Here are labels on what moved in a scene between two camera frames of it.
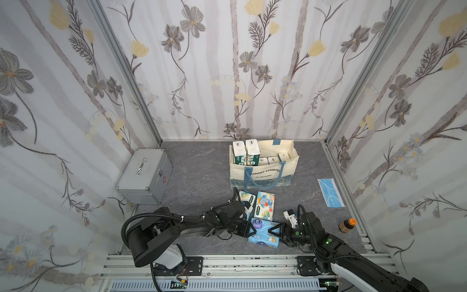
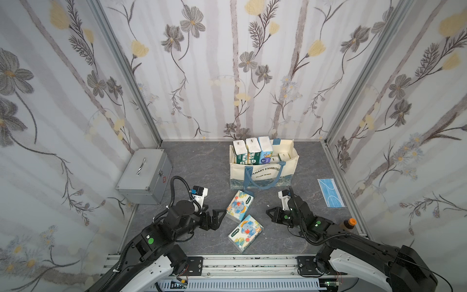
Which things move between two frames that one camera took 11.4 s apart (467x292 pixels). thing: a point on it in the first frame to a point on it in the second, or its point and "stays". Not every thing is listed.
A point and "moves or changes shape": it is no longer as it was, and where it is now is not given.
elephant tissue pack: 249,197 to 245,234
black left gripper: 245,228 to 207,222
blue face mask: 331,193 stays
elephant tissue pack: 253,152 stays
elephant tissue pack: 264,205 moves or changes shape
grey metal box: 145,177 stays
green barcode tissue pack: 284,156 stays
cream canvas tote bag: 276,167 stays
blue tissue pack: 262,235 to 266,150
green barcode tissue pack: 239,152 stays
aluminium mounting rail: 244,266 stays
